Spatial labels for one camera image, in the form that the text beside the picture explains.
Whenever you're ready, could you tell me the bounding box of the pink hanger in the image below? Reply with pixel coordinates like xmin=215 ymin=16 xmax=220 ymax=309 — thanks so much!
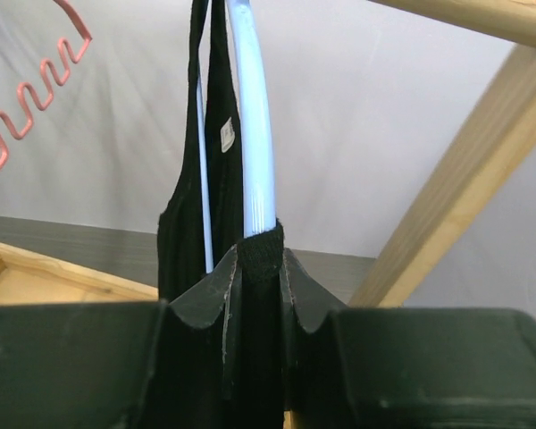
xmin=0 ymin=0 xmax=92 ymax=171

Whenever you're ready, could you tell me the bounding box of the light blue hanger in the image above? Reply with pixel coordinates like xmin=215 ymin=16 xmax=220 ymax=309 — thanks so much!
xmin=194 ymin=0 xmax=279 ymax=273

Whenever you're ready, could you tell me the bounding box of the wooden clothes rack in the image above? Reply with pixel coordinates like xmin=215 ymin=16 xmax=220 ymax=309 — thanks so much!
xmin=0 ymin=0 xmax=536 ymax=429

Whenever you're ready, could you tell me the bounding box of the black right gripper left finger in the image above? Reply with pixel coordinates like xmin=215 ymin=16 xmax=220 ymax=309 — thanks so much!
xmin=0 ymin=251 xmax=241 ymax=428

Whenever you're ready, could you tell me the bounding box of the black tank top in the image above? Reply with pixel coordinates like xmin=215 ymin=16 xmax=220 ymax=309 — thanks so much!
xmin=145 ymin=1 xmax=284 ymax=428

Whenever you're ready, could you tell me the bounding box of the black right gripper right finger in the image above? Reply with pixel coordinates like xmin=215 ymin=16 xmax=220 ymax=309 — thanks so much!
xmin=280 ymin=250 xmax=536 ymax=428

